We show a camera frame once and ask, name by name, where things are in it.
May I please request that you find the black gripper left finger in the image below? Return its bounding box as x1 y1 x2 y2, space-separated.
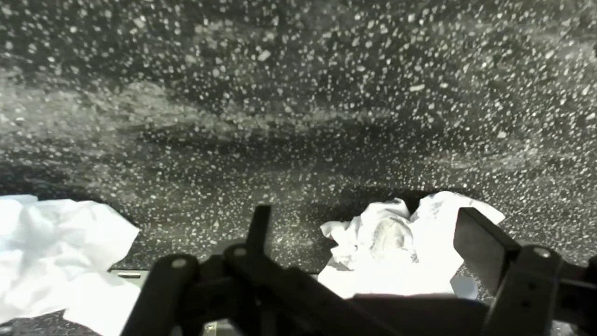
122 206 400 336

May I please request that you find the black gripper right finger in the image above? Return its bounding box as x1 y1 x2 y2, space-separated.
454 208 597 336

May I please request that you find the white paper small back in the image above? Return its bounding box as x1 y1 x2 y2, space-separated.
318 191 506 299

